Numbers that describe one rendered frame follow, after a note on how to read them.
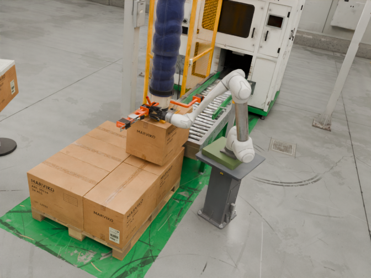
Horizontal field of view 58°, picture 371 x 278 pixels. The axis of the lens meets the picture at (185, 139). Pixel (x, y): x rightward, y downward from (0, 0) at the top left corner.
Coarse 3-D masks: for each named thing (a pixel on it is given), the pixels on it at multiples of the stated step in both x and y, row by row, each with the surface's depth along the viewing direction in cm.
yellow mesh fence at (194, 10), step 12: (192, 12) 426; (216, 12) 510; (192, 24) 433; (216, 24) 526; (192, 36) 443; (204, 48) 509; (204, 60) 529; (192, 72) 494; (204, 72) 547; (192, 84) 511; (180, 96) 486
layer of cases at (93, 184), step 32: (96, 128) 371; (64, 160) 314; (96, 160) 321; (128, 160) 328; (32, 192) 302; (64, 192) 283; (96, 192) 282; (128, 192) 288; (160, 192) 331; (96, 224) 284; (128, 224) 279
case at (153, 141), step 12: (168, 108) 330; (180, 108) 333; (192, 108) 341; (144, 120) 301; (132, 132) 310; (144, 132) 305; (156, 132) 299; (168, 132) 301; (180, 132) 330; (132, 144) 316; (144, 144) 310; (156, 144) 304; (168, 144) 311; (180, 144) 342; (144, 156) 317; (156, 156) 310; (168, 156) 321
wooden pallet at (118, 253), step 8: (176, 184) 375; (168, 192) 357; (32, 208) 314; (160, 208) 350; (40, 216) 315; (48, 216) 308; (152, 216) 332; (64, 224) 303; (144, 224) 328; (72, 232) 303; (80, 232) 298; (136, 232) 304; (80, 240) 304; (96, 240) 294; (136, 240) 311; (120, 248) 285; (128, 248) 297; (120, 256) 290
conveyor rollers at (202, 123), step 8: (216, 80) 556; (208, 88) 518; (224, 96) 496; (216, 104) 467; (208, 112) 444; (200, 120) 422; (208, 120) 428; (216, 120) 425; (192, 128) 400; (200, 128) 406; (208, 128) 404; (192, 136) 384; (200, 136) 389
